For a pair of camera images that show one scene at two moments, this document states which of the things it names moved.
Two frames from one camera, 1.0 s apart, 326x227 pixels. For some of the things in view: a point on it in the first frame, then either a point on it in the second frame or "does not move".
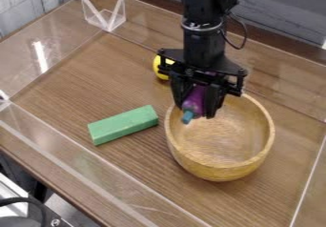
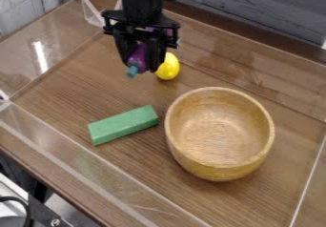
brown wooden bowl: x=222 y=149 does not move
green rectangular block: x=122 y=124 does not move
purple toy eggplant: x=192 y=103 → x=138 y=60
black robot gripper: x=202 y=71 → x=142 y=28
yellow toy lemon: x=156 y=63 does not move
